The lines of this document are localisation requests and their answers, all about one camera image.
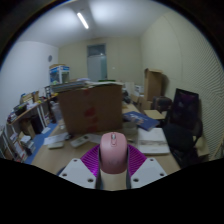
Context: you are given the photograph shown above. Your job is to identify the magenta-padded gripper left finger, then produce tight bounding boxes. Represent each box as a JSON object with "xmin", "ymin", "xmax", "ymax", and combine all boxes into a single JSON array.
[{"xmin": 58, "ymin": 144, "xmax": 104, "ymax": 191}]

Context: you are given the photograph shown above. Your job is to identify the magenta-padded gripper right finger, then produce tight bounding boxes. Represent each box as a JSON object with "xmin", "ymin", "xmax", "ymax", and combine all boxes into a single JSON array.
[{"xmin": 125, "ymin": 144, "xmax": 168, "ymax": 190}]

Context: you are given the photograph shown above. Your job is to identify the pink computer mouse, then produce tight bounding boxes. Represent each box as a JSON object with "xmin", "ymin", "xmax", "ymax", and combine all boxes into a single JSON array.
[{"xmin": 99, "ymin": 131, "xmax": 129, "ymax": 175}]

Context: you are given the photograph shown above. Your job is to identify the large white book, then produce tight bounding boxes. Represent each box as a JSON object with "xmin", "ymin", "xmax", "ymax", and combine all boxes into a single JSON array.
[{"xmin": 137, "ymin": 127, "xmax": 171, "ymax": 156}]

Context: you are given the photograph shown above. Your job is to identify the white paper sheet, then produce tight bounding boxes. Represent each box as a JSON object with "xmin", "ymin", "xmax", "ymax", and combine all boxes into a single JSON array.
[
  {"xmin": 43, "ymin": 132, "xmax": 69, "ymax": 146},
  {"xmin": 87, "ymin": 133, "xmax": 103, "ymax": 145}
]

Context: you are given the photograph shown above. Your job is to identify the clear round container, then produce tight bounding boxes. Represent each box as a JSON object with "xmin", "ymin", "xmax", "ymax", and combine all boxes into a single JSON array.
[{"xmin": 122, "ymin": 121, "xmax": 139, "ymax": 141}]

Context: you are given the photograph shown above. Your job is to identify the black office chair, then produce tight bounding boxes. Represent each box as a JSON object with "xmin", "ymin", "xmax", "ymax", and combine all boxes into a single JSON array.
[{"xmin": 162, "ymin": 88, "xmax": 204, "ymax": 168}]

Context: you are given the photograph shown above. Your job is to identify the blue book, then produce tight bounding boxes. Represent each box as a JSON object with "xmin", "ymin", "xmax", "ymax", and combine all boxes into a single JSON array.
[{"xmin": 122, "ymin": 110, "xmax": 160, "ymax": 132}]

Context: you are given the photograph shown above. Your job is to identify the large brown cardboard box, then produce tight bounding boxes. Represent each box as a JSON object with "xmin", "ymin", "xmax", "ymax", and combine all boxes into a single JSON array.
[{"xmin": 57, "ymin": 83, "xmax": 124, "ymax": 135}]

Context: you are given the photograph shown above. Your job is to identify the cluttered shelf unit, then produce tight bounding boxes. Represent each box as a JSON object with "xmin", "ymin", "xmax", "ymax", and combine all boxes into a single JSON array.
[{"xmin": 0, "ymin": 89, "xmax": 59, "ymax": 164}]

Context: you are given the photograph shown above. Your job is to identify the tall open cardboard box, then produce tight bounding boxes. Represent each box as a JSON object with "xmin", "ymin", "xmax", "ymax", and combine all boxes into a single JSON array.
[{"xmin": 143, "ymin": 68, "xmax": 164, "ymax": 102}]

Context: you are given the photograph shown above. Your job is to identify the blue and white cabinet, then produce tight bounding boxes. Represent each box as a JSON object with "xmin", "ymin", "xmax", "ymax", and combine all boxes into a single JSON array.
[{"xmin": 49, "ymin": 64, "xmax": 71, "ymax": 85}]

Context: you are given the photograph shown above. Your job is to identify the grey door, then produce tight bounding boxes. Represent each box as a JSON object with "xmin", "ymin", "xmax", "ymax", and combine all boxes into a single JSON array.
[{"xmin": 86, "ymin": 43, "xmax": 108, "ymax": 83}]

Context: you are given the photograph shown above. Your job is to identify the ceiling tube light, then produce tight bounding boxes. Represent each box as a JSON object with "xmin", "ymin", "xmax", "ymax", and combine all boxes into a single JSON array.
[{"xmin": 76, "ymin": 12, "xmax": 90, "ymax": 30}]

